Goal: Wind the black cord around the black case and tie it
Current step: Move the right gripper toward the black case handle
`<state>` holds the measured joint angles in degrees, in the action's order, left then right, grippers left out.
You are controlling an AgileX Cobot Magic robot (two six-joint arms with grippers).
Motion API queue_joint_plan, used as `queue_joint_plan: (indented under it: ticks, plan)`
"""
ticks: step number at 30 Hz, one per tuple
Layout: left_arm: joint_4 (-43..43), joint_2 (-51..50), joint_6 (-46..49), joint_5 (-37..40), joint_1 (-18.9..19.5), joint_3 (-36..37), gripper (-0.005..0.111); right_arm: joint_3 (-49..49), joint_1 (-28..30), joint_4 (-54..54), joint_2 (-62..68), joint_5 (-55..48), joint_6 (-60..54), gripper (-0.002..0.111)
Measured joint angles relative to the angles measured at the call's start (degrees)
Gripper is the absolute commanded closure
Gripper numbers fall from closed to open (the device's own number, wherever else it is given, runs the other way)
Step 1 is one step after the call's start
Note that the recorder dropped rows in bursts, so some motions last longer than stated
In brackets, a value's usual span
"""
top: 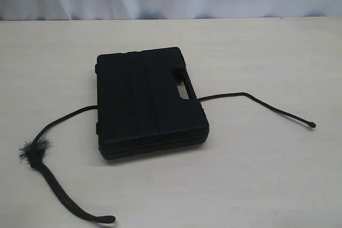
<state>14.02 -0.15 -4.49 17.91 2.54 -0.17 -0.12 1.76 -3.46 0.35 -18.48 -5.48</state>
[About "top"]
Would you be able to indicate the black plastic carrying case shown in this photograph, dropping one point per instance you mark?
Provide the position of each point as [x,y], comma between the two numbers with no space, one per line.
[146,103]

